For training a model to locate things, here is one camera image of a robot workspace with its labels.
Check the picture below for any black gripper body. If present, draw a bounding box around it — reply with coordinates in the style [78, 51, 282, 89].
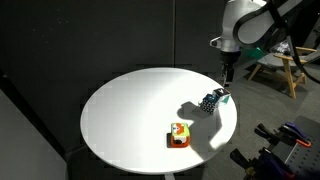
[219, 49, 242, 73]

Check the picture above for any crumpled plastic bag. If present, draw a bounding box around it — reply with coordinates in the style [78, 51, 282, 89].
[270, 39, 297, 56]

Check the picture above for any blue checkered toy block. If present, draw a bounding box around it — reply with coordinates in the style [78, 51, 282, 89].
[199, 93, 221, 116]

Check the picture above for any letter A toy block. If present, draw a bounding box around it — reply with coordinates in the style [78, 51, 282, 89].
[213, 87, 232, 105]

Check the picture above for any wooden armchair grey cushion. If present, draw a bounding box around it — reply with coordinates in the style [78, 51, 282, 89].
[247, 45, 320, 100]

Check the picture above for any orange green toy block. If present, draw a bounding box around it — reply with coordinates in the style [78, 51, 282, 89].
[170, 122, 191, 149]

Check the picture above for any black perforated mounting board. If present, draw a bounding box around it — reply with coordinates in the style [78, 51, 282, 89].
[263, 115, 320, 180]

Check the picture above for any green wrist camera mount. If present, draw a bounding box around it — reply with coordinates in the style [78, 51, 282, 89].
[241, 46, 267, 61]

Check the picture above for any purple orange spring clamp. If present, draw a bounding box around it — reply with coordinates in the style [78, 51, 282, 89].
[229, 148, 297, 180]
[254, 121, 313, 149]

